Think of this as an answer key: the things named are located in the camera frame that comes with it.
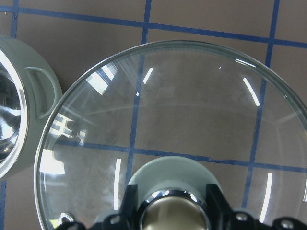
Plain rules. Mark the glass pot lid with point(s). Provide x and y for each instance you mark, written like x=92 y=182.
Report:
x=172 y=117

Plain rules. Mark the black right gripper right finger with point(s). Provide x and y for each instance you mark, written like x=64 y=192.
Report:
x=218 y=209

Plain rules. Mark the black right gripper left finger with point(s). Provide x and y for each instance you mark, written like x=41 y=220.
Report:
x=129 y=214

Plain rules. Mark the pale green electric pot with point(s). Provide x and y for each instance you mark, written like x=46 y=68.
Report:
x=29 y=91

